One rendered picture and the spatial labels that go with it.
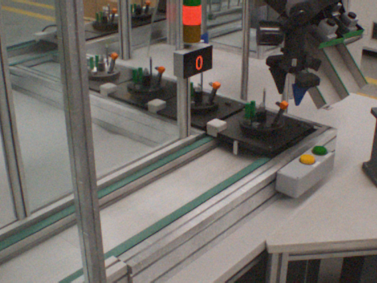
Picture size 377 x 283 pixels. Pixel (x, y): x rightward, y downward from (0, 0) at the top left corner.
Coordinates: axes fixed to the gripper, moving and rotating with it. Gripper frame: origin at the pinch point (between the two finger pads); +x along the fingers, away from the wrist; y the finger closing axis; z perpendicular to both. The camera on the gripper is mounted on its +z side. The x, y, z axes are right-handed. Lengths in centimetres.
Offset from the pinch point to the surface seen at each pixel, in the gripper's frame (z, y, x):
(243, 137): -8.4, 8.6, 18.1
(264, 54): 56, 102, 31
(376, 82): 264, 234, 125
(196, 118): -15.5, 27.1, 19.1
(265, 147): -5.6, 0.7, 17.7
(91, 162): -65, -40, -12
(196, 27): -22.0, 15.0, -14.9
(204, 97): -7.8, 37.7, 17.5
